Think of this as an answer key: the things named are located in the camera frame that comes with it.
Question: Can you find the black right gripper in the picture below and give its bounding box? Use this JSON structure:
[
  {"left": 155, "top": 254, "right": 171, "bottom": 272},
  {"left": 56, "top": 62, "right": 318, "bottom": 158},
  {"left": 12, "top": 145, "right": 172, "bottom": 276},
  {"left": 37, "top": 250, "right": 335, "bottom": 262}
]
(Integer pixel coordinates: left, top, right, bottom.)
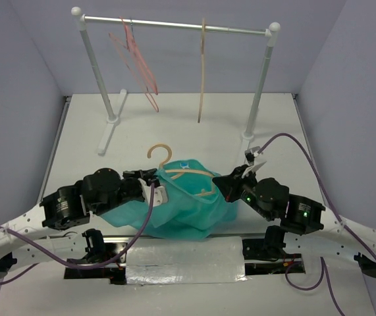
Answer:
[{"left": 211, "top": 163, "right": 272, "bottom": 220}]

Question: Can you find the teal t shirt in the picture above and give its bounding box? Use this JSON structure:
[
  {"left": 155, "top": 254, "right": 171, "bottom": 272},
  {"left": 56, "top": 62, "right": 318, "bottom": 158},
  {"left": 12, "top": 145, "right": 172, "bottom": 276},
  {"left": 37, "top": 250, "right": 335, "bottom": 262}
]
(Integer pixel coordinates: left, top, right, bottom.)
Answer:
[{"left": 101, "top": 159, "right": 240, "bottom": 242}]

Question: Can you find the wooden hanger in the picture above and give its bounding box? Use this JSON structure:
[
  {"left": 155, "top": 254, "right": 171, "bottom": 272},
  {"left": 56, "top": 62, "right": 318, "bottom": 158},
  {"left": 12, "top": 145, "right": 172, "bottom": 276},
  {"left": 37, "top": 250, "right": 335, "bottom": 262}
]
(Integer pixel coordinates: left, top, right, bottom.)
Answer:
[
  {"left": 197, "top": 18, "right": 205, "bottom": 124},
  {"left": 147, "top": 144, "right": 217, "bottom": 197}
]

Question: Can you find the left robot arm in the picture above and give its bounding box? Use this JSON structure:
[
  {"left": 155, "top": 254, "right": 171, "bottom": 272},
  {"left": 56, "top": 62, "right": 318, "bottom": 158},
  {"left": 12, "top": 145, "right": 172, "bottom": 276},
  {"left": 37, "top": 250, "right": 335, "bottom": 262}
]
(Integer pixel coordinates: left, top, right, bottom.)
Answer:
[{"left": 0, "top": 168, "right": 168, "bottom": 285}]

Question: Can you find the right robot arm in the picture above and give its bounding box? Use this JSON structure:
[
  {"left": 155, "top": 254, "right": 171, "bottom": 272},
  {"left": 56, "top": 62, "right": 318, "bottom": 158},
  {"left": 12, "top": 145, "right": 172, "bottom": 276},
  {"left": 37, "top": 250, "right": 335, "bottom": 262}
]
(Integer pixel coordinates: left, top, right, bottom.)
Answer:
[{"left": 213, "top": 166, "right": 376, "bottom": 278}]

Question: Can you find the hanging wooden hanger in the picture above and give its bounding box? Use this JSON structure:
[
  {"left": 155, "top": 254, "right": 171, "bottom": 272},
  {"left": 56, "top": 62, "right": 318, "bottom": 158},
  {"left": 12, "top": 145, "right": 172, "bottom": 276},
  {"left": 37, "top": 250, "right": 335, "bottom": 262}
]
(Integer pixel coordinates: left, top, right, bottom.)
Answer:
[{"left": 197, "top": 18, "right": 205, "bottom": 124}]

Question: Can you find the white clothes rack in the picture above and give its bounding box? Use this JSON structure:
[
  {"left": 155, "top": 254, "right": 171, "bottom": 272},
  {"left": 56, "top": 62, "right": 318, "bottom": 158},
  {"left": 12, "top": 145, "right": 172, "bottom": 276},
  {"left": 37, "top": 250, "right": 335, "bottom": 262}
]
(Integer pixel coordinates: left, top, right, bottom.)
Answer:
[{"left": 71, "top": 7, "right": 281, "bottom": 165}]

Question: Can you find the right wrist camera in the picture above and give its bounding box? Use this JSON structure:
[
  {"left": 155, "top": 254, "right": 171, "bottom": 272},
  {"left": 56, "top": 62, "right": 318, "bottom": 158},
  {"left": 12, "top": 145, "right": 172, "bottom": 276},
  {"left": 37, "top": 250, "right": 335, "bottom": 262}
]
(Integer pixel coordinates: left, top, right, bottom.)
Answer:
[{"left": 242, "top": 146, "right": 267, "bottom": 178}]

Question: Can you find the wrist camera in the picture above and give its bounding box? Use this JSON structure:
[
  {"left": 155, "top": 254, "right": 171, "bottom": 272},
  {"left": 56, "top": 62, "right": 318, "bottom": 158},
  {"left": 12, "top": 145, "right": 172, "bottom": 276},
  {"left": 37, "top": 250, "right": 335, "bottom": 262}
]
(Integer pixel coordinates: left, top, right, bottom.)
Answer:
[
  {"left": 242, "top": 146, "right": 267, "bottom": 178},
  {"left": 140, "top": 180, "right": 169, "bottom": 207}
]

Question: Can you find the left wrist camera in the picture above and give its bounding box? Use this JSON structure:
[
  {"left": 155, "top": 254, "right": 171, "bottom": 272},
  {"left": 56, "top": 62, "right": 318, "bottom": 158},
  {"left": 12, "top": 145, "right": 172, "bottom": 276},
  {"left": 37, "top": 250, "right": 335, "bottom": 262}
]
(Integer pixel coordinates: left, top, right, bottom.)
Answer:
[{"left": 140, "top": 180, "right": 169, "bottom": 207}]

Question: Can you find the foil covered base plate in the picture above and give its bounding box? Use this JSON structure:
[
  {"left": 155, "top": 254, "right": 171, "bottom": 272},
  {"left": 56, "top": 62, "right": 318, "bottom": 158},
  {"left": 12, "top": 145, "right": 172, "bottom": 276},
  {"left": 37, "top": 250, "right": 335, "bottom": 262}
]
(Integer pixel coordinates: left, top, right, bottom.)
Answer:
[{"left": 64, "top": 236, "right": 305, "bottom": 285}]

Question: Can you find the pink wire hanger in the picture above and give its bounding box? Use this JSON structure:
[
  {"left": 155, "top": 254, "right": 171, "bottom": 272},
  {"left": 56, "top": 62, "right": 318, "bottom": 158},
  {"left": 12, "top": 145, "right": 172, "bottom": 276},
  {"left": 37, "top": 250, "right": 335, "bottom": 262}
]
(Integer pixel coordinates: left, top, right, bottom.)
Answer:
[{"left": 109, "top": 17, "right": 159, "bottom": 113}]

